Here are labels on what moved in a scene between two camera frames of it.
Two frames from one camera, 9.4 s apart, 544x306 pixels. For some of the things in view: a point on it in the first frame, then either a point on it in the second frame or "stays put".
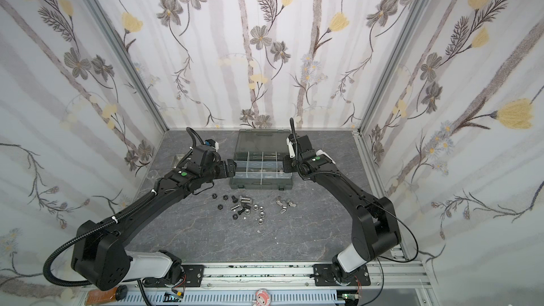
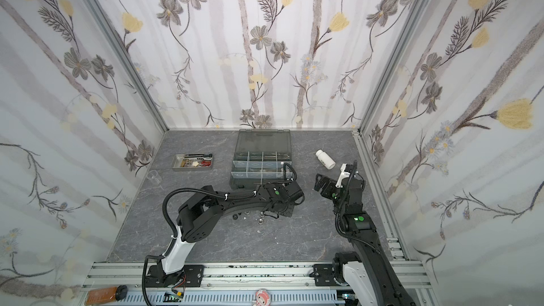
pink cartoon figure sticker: (262, 297) stays put
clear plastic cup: (152, 175) stays put
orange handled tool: (97, 296) stays put
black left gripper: (224, 173) to (290, 214)
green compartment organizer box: (258, 154) stays put
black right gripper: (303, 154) to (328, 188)
